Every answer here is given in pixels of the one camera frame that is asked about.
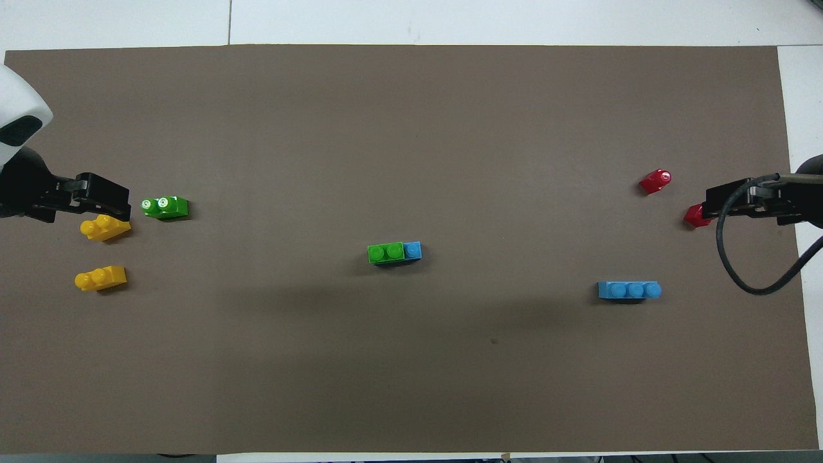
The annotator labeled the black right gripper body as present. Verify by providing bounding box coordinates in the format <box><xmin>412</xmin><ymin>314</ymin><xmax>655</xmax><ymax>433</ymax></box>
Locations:
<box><xmin>751</xmin><ymin>154</ymin><xmax>823</xmax><ymax>228</ymax></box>

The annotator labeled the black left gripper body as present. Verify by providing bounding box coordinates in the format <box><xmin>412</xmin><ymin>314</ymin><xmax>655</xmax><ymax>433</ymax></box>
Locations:
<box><xmin>0</xmin><ymin>147</ymin><xmax>79</xmax><ymax>223</ymax></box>

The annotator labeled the plain green two-stud block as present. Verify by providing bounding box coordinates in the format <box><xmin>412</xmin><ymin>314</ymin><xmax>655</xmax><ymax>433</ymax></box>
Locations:
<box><xmin>367</xmin><ymin>241</ymin><xmax>406</xmax><ymax>266</ymax></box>

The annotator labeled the yellow two-stud block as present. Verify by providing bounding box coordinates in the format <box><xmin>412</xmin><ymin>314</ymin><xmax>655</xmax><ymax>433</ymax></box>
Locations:
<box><xmin>74</xmin><ymin>265</ymin><xmax>127</xmax><ymax>293</ymax></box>
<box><xmin>80</xmin><ymin>213</ymin><xmax>132</xmax><ymax>242</ymax></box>

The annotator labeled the red single-stud block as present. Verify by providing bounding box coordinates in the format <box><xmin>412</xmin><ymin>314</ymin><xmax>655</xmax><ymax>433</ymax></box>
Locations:
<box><xmin>638</xmin><ymin>168</ymin><xmax>673</xmax><ymax>195</ymax></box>
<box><xmin>683</xmin><ymin>203</ymin><xmax>713</xmax><ymax>229</ymax></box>

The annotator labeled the green block with white-marked studs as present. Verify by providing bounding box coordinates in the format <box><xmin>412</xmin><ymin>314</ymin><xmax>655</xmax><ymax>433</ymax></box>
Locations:
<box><xmin>141</xmin><ymin>195</ymin><xmax>190</xmax><ymax>221</ymax></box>

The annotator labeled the brown paper mat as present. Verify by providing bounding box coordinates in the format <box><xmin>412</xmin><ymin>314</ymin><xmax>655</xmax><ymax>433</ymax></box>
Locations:
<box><xmin>0</xmin><ymin>44</ymin><xmax>820</xmax><ymax>455</ymax></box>

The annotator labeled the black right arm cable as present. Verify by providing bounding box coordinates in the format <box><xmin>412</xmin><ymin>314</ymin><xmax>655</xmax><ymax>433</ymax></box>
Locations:
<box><xmin>714</xmin><ymin>173</ymin><xmax>823</xmax><ymax>296</ymax></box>

